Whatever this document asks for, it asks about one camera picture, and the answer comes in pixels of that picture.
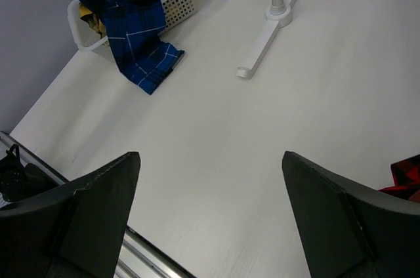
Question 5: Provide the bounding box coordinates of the blue plaid shirt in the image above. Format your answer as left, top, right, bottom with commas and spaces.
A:
79, 0, 184, 94

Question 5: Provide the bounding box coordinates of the white clothes rack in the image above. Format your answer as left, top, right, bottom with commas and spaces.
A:
236, 0, 296, 79

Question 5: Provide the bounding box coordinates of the white plastic basket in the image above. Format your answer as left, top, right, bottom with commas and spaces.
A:
68, 0, 199, 52

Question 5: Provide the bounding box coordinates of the aluminium mounting rail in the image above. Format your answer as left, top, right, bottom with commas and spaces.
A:
1, 133, 190, 277

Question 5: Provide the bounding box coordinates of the yellow plaid shirt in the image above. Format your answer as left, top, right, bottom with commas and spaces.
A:
79, 3, 106, 38

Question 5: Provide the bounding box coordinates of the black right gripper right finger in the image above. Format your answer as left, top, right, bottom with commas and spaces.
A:
282, 151, 419, 277

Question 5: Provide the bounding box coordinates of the red plaid shirt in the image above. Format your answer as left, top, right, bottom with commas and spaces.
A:
381, 155, 419, 203

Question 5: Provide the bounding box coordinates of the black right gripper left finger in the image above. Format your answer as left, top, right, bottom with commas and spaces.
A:
1, 152, 140, 277

